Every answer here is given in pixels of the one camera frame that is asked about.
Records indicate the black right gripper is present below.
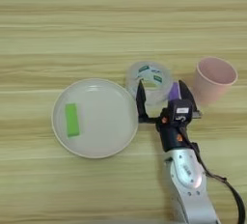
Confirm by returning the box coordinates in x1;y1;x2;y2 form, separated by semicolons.
135;79;204;154

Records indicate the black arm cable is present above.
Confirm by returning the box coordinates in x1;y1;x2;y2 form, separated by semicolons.
178;126;247;224

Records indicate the round white plate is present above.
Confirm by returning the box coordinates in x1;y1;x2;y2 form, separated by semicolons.
51;77;140;159

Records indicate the green rectangular block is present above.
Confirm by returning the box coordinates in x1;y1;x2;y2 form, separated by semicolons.
64;102;81;138

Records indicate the clear packing tape roll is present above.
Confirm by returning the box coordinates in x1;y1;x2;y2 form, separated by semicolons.
124;61;175;107

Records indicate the pink plastic cup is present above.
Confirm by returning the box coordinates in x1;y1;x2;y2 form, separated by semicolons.
192;56;239;106

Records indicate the purple rectangular block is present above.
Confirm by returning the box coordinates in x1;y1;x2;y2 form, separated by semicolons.
167;81;181;101

